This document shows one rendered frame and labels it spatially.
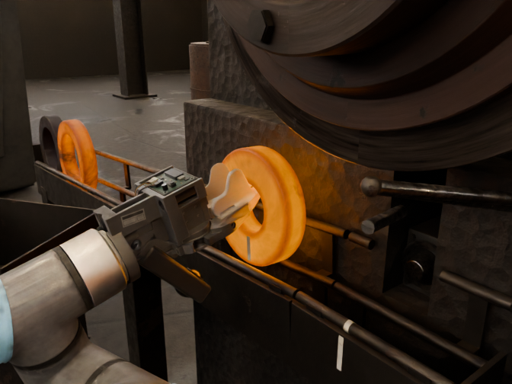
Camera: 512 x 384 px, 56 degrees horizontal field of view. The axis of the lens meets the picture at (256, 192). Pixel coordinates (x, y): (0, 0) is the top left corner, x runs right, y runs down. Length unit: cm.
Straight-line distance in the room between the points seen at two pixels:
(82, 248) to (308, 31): 31
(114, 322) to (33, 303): 134
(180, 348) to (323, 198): 113
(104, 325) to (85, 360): 129
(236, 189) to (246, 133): 15
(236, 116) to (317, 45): 41
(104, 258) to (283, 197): 21
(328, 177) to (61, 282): 32
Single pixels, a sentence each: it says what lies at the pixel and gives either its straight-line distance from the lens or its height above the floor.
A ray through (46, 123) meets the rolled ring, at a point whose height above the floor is 75.
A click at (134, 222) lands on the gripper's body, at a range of 53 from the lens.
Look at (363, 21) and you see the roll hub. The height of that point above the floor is 100.
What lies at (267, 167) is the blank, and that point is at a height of 83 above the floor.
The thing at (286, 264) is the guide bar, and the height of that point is 70.
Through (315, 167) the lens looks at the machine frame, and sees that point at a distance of 62.
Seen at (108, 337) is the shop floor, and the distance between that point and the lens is 177.
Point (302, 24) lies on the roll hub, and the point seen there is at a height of 100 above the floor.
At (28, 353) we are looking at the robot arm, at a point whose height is 70.
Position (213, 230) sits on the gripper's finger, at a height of 77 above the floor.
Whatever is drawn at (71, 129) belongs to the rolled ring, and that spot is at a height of 77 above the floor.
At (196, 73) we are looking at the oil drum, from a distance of 336.
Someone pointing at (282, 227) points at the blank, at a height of 77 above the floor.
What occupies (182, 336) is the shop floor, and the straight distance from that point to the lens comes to 172.
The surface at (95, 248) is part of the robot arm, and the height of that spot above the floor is 78.
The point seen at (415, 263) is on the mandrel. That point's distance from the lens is 57.
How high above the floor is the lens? 100
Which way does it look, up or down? 19 degrees down
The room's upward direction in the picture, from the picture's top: straight up
